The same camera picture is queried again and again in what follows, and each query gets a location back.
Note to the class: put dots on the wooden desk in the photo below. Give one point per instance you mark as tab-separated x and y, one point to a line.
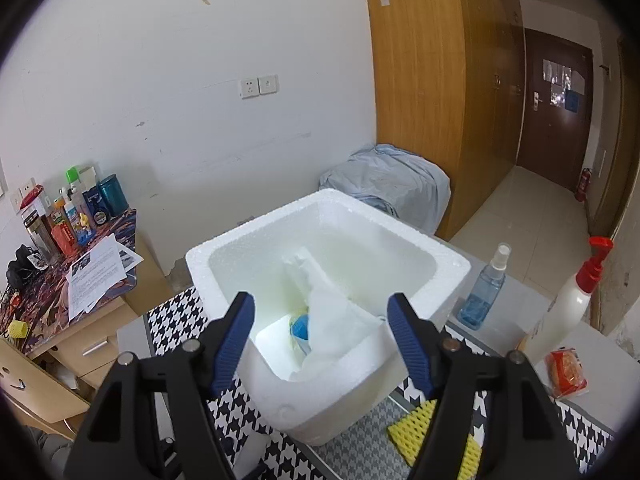
145	285

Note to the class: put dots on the red fire extinguisher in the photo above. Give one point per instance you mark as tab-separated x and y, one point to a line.
583	185

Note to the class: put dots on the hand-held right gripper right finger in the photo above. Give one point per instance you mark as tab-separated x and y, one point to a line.
412	345

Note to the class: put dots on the red snack packet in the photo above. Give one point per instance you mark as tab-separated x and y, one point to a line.
565	372

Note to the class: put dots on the brown bottle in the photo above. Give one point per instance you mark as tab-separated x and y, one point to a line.
56	215

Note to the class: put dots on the teal can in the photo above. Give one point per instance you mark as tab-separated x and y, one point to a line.
111	195

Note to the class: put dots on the blue face mask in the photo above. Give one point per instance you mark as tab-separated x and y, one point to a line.
301	329

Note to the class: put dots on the silver flask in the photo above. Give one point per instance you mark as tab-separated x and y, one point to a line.
34	232

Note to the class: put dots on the yellow sponge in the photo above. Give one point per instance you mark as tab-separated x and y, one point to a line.
412	427

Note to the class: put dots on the blue door notice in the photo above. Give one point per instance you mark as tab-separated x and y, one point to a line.
572	101

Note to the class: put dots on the red and white box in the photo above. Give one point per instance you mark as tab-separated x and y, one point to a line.
36	197

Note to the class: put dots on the white wall socket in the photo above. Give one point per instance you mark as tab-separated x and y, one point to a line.
248	88
24	193

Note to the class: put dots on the plastic bag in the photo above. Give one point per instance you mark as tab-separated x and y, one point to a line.
335	320

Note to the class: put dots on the small yellow mesh object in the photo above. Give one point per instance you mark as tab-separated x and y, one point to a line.
17	330

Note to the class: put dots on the wooden wardrobe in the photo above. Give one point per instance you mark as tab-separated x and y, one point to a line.
415	85

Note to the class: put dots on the wooden side door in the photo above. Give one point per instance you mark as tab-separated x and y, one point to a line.
612	185

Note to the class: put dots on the blue-grey cloth cover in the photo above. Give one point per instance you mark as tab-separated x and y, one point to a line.
385	175

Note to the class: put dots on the bottle with yellow figure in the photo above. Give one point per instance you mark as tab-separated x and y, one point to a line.
82	222

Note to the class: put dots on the houndstooth table mat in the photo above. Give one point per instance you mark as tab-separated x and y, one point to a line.
175	315

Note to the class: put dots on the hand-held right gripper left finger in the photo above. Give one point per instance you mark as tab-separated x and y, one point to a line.
232	345

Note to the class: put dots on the dark brown door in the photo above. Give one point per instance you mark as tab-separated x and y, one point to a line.
535	135

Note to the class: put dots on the white foam box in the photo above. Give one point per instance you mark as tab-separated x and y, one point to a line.
320	410

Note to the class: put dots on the white red pump bottle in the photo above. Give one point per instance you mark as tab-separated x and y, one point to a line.
565	310

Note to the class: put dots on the white door notice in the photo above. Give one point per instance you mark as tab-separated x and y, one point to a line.
555	72

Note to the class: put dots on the printed paper sheets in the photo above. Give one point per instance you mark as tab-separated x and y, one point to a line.
100	270

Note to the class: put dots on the blue spray bottle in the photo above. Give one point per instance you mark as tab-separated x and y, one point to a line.
482	295

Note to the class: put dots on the green capped bottle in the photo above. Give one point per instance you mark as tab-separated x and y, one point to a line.
72	175

